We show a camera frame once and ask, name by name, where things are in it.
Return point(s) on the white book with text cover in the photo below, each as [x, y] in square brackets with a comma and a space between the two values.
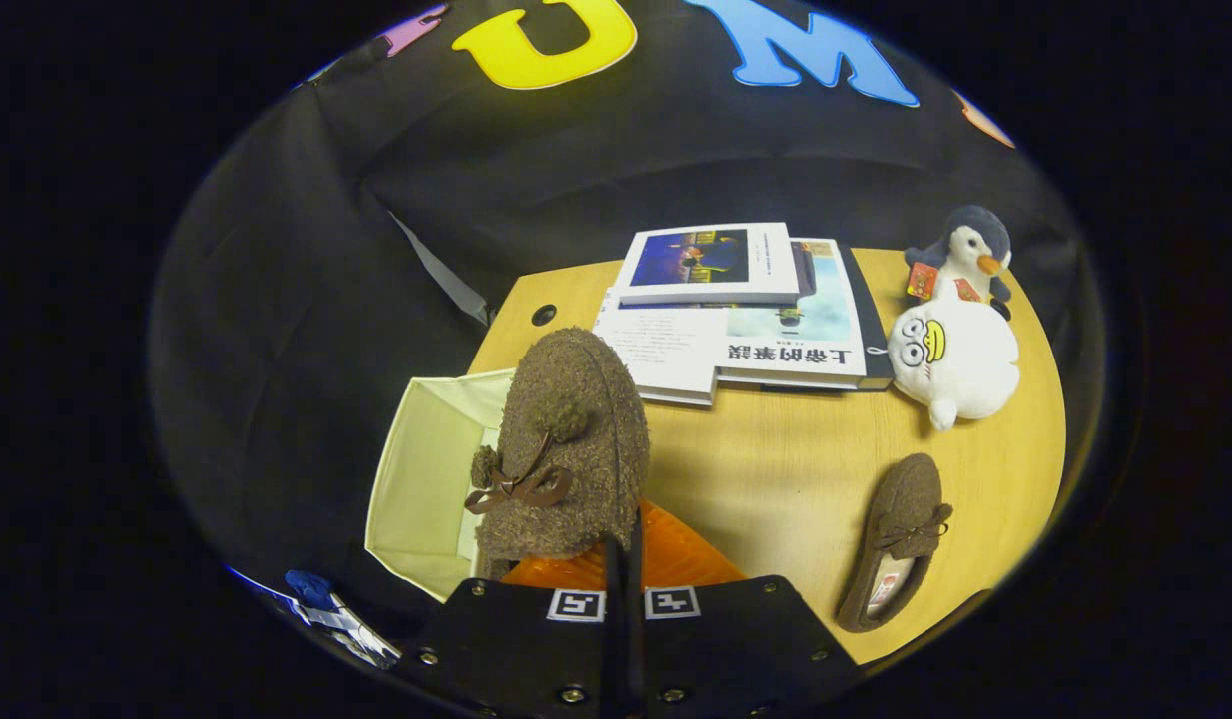
[656, 350]

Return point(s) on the black backdrop cloth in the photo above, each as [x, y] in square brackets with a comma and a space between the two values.
[307, 300]

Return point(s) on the blue plastic object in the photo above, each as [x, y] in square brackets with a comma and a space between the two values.
[307, 587]

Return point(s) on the white book with photo cover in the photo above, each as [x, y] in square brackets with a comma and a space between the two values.
[696, 258]

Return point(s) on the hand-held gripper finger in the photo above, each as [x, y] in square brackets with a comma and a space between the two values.
[613, 639]
[637, 639]

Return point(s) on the white duck plush toy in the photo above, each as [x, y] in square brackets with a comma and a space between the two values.
[965, 369]

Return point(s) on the green fabric storage box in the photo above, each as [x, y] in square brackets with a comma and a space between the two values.
[426, 479]

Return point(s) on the grey penguin plush toy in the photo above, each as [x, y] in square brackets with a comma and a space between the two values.
[965, 245]

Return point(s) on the book with sky cover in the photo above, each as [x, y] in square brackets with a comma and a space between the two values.
[826, 310]

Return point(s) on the brown fuzzy shoe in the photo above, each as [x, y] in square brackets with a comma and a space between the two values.
[906, 494]
[576, 419]

